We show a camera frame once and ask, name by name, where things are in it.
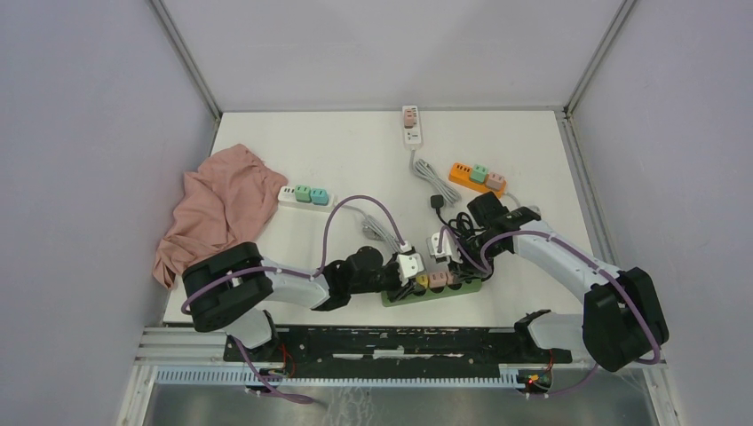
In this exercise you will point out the white slim power strip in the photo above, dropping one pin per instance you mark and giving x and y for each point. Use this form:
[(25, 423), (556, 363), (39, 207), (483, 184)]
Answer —
[(412, 138)]

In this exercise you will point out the green USB adapter plug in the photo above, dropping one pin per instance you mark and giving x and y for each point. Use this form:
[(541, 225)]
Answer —
[(302, 193)]

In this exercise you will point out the pink adapter on orange strip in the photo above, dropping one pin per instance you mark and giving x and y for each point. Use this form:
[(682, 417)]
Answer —
[(495, 182)]

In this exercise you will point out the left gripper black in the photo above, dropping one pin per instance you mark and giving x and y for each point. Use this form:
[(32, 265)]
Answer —
[(399, 291)]

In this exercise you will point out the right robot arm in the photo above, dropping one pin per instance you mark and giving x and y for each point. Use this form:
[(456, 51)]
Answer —
[(621, 321)]

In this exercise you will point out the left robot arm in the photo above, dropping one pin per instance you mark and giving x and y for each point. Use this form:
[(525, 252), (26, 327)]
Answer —
[(223, 292)]

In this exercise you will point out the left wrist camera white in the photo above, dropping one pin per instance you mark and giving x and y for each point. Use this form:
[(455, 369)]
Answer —
[(410, 265)]

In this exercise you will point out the pink adapter on white strip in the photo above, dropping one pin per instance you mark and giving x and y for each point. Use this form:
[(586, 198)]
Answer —
[(409, 118)]

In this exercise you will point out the orange power strip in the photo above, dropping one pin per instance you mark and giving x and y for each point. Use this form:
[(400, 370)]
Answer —
[(459, 174)]

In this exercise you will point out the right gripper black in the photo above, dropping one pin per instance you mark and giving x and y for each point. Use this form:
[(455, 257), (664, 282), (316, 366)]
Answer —
[(465, 271)]

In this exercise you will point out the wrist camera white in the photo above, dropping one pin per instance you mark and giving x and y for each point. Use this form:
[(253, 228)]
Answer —
[(410, 265), (442, 248)]

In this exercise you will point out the green power strip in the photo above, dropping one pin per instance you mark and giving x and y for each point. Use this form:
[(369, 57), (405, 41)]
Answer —
[(460, 289)]

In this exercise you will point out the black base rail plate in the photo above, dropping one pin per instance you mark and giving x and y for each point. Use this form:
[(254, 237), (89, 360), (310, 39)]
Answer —
[(340, 352)]

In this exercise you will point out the green adapter on orange strip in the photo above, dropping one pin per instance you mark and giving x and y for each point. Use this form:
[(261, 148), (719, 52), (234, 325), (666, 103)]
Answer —
[(478, 174)]

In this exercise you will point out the pink cloth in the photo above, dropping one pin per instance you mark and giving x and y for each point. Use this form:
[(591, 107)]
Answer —
[(229, 199)]

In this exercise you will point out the white USB power strip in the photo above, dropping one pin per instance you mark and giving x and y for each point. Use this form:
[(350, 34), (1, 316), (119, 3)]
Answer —
[(287, 198)]

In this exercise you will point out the yellow adapter plug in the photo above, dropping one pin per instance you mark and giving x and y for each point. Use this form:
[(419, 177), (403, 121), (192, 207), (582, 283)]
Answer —
[(422, 281)]

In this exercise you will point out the teal USB adapter plug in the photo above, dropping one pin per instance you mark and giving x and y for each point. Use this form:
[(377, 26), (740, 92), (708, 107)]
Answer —
[(319, 196)]

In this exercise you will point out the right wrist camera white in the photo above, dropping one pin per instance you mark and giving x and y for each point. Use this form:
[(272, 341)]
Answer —
[(442, 248)]

